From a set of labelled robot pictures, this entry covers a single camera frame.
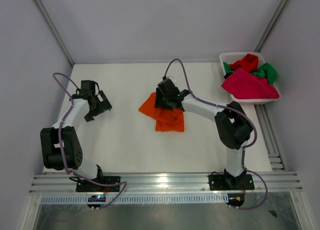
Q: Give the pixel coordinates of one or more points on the aluminium front rail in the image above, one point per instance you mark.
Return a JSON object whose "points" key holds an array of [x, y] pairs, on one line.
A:
{"points": [[164, 183]]}

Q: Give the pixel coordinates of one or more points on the right controller board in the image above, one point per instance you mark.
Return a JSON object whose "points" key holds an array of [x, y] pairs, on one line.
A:
{"points": [[235, 200]]}

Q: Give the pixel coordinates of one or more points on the green t shirt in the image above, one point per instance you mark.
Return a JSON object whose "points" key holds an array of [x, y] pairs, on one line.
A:
{"points": [[265, 71]]}

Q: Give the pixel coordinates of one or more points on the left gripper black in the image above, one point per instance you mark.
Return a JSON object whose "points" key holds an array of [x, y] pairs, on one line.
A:
{"points": [[99, 108]]}

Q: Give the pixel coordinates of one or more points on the right frame post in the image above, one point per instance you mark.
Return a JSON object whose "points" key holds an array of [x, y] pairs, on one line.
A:
{"points": [[279, 10]]}

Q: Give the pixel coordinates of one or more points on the frame post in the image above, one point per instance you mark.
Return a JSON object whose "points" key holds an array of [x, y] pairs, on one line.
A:
{"points": [[279, 10], [54, 31]]}

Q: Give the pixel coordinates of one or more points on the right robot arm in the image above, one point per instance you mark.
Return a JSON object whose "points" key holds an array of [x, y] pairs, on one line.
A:
{"points": [[233, 127]]}

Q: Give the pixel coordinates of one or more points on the controller board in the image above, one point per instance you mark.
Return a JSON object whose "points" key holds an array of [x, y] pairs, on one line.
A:
{"points": [[96, 201], [235, 200]]}

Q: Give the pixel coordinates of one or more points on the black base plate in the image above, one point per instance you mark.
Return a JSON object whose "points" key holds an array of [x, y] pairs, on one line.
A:
{"points": [[106, 184], [226, 182]]}

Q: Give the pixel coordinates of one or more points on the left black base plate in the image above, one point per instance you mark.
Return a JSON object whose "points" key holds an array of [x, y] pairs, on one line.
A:
{"points": [[106, 184]]}

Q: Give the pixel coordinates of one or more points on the orange t shirt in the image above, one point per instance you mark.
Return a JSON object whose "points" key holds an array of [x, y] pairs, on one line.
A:
{"points": [[165, 119]]}

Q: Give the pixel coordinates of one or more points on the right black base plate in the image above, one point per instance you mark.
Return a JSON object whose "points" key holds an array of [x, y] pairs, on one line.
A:
{"points": [[226, 182]]}

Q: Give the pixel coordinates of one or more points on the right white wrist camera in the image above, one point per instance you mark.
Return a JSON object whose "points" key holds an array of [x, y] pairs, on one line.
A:
{"points": [[171, 78]]}

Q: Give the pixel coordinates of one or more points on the white plastic basket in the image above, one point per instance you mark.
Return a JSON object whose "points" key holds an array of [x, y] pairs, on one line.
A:
{"points": [[232, 57]]}

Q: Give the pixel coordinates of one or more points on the left frame post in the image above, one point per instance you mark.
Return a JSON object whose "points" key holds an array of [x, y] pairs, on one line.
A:
{"points": [[54, 31]]}

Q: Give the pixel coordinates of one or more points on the left controller board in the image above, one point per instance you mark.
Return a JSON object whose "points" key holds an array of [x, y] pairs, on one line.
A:
{"points": [[96, 201]]}

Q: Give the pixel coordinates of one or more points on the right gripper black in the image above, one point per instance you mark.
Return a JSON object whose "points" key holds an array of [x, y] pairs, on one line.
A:
{"points": [[163, 103]]}

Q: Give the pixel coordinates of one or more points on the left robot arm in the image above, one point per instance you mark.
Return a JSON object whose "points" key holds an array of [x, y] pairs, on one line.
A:
{"points": [[60, 145]]}

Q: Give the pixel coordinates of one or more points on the red t shirt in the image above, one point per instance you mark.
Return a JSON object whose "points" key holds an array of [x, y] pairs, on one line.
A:
{"points": [[249, 63]]}

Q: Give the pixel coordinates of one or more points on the white slotted cable duct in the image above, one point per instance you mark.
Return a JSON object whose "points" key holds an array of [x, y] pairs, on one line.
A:
{"points": [[140, 199]]}

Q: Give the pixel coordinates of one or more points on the black t shirt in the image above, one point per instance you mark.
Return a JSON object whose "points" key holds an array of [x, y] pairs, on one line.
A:
{"points": [[227, 75]]}

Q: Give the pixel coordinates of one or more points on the magenta t shirt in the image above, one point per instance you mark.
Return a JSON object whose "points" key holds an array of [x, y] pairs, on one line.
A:
{"points": [[243, 85]]}

